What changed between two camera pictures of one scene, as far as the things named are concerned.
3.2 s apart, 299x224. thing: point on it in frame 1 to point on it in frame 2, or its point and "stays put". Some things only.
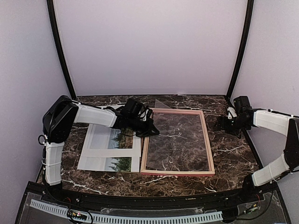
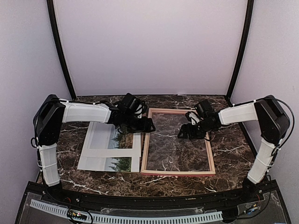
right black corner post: (245, 37) stays put
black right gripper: (224, 126) to (191, 133)
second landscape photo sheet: (106, 164) stays put
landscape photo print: (104, 137) stays put
